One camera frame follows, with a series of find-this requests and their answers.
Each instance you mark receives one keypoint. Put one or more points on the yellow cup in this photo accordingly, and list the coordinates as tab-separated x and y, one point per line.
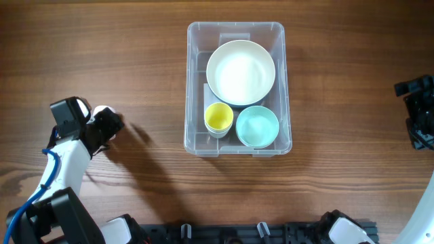
219	116

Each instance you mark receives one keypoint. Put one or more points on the dark blue bowl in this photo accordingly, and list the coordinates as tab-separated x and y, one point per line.
258	103

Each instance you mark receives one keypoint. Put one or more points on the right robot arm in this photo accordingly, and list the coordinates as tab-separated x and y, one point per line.
335	227

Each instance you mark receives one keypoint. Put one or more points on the white label in container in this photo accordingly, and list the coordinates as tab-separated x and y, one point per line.
208	96

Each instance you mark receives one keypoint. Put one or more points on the pale green cup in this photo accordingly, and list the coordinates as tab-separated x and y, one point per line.
215	133

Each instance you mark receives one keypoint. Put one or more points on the clear plastic storage container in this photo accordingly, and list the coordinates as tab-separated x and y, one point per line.
203	38

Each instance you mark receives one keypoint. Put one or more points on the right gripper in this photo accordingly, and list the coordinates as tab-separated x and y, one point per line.
422	138

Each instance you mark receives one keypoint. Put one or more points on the green small bowl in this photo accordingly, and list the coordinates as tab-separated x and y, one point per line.
257	126

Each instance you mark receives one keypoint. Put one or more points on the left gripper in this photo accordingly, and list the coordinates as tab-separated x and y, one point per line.
112	122

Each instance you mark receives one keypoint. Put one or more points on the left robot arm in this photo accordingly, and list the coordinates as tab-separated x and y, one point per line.
55	202

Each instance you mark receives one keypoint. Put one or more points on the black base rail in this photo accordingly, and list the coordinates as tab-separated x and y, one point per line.
288	233

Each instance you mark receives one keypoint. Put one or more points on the cream large bowl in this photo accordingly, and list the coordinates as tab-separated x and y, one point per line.
241	73

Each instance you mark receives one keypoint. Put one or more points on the pink cup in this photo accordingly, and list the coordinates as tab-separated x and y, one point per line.
106	122

